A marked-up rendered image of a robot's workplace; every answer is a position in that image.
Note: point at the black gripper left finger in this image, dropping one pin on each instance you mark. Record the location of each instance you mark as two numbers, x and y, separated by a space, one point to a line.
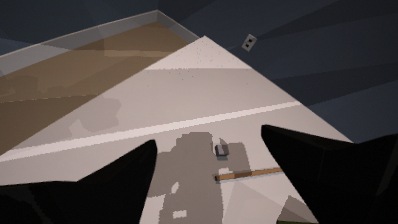
115 194

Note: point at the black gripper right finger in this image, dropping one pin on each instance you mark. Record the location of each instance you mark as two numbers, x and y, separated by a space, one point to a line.
341 182

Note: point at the small grey block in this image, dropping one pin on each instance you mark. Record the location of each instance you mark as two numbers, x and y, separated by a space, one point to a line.
221 150

